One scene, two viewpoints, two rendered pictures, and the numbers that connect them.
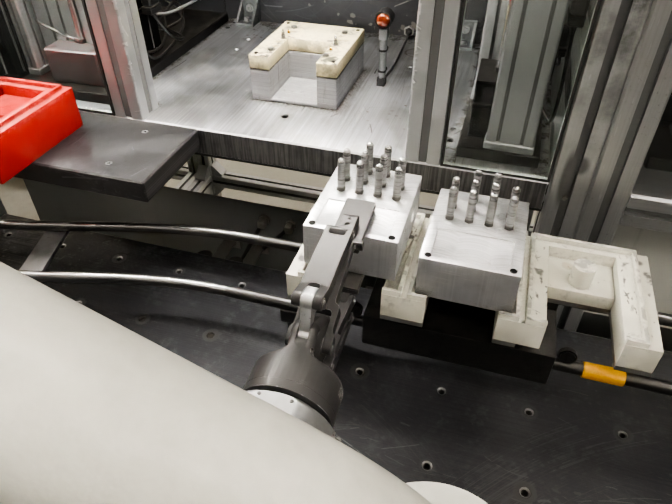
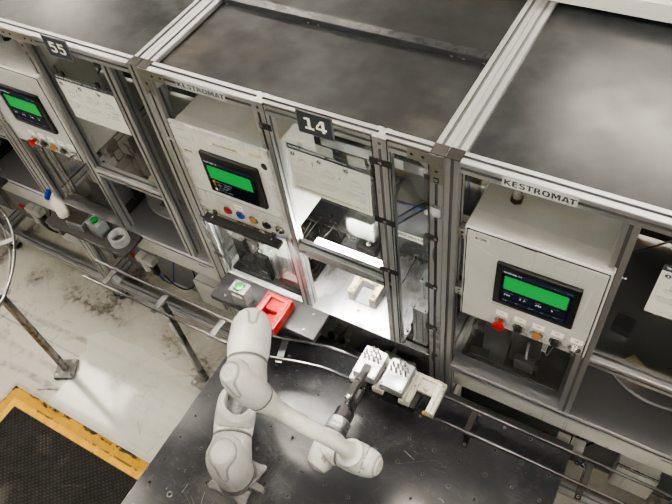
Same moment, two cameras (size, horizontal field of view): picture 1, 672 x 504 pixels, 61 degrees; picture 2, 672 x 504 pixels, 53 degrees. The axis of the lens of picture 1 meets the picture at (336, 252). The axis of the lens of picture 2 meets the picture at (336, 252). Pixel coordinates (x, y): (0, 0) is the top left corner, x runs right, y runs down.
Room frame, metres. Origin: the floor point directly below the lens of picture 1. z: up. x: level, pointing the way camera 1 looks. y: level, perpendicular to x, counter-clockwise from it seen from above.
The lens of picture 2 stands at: (-0.73, -0.43, 3.30)
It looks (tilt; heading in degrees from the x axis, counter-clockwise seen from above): 52 degrees down; 20
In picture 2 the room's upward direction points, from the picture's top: 10 degrees counter-clockwise
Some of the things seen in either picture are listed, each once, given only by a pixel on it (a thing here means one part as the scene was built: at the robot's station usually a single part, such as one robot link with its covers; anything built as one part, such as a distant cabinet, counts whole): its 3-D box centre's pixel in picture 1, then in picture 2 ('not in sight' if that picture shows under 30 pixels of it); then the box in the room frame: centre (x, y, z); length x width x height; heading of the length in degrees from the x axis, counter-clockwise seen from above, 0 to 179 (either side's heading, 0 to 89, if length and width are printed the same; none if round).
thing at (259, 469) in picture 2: not in sight; (240, 477); (0.02, 0.43, 0.71); 0.22 x 0.18 x 0.06; 73
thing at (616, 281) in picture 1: (464, 291); (398, 385); (0.46, -0.14, 0.84); 0.36 x 0.14 x 0.10; 73
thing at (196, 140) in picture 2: not in sight; (248, 161); (0.90, 0.46, 1.60); 0.42 x 0.29 x 0.46; 73
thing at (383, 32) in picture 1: (383, 49); not in sight; (0.85, -0.07, 0.96); 0.03 x 0.03 x 0.12; 73
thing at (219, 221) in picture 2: not in sight; (242, 227); (0.77, 0.50, 1.37); 0.36 x 0.04 x 0.04; 73
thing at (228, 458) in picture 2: not in sight; (228, 460); (0.04, 0.45, 0.85); 0.18 x 0.16 x 0.22; 11
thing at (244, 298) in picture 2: not in sight; (243, 292); (0.72, 0.57, 0.97); 0.08 x 0.08 x 0.12; 73
